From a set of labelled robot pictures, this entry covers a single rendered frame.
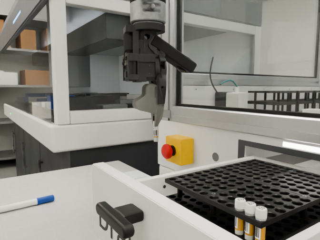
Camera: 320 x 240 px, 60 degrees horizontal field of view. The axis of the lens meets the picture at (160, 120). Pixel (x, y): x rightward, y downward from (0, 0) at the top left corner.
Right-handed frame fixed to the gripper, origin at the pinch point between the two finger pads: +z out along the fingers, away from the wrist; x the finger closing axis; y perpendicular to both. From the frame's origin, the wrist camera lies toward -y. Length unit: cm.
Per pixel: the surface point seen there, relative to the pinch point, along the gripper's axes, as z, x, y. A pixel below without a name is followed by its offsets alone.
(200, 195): 7.3, 25.9, 1.1
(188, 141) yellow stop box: 6.9, -8.4, -10.3
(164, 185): 9.4, 15.3, 3.1
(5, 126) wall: 46, -385, 127
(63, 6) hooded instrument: -36, -51, 22
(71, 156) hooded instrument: 20, -53, 21
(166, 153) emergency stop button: 9.9, -9.0, -4.6
